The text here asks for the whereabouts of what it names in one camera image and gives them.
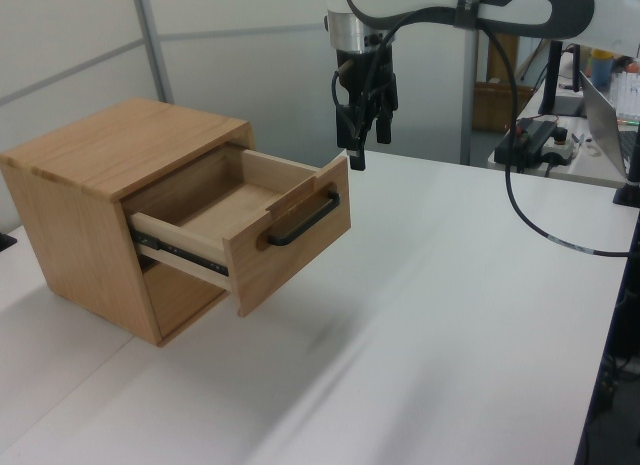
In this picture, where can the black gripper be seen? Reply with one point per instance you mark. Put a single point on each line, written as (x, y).
(362, 72)

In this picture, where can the black metal drawer slide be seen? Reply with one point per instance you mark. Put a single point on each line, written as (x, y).
(170, 247)

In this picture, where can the brown box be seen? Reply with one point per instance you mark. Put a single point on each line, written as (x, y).
(500, 107)

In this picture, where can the black power supply box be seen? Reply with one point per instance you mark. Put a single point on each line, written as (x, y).
(525, 142)

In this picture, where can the emergency stop button box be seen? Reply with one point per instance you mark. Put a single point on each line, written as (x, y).
(560, 147)

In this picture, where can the black monitor stand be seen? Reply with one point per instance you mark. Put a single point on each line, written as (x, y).
(550, 80)

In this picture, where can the white side desk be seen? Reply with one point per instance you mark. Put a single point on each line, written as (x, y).
(585, 167)

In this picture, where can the grey laptop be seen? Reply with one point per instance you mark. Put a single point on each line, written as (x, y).
(602, 120)

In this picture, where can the blue bottle yellow cap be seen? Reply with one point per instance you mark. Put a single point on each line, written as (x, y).
(602, 72)

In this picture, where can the black pole with clamp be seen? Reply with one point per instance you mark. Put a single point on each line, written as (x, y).
(632, 185)

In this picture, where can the light wooden cabinet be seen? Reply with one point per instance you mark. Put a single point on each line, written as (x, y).
(100, 150)

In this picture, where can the black flat object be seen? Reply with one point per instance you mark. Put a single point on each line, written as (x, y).
(7, 241)

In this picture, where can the grey partition post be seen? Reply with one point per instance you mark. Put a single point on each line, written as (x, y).
(155, 40)
(468, 95)

